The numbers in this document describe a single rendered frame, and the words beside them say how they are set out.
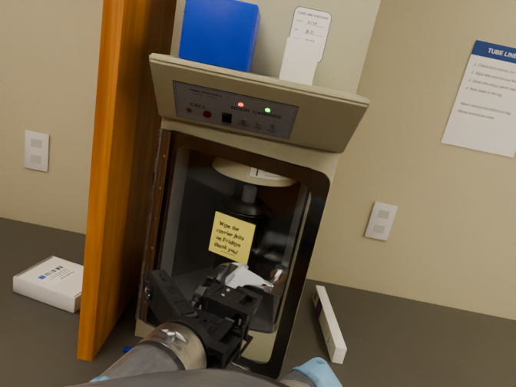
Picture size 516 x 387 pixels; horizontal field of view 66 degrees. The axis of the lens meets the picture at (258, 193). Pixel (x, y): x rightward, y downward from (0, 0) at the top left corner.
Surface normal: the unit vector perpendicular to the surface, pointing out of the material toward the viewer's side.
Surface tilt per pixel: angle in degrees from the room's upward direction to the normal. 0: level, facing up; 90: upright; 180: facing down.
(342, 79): 90
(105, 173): 90
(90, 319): 90
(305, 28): 90
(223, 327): 0
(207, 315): 0
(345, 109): 135
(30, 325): 0
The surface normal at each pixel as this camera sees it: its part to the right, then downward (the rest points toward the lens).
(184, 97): -0.17, 0.87
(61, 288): 0.20, -0.93
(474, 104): -0.04, 0.30
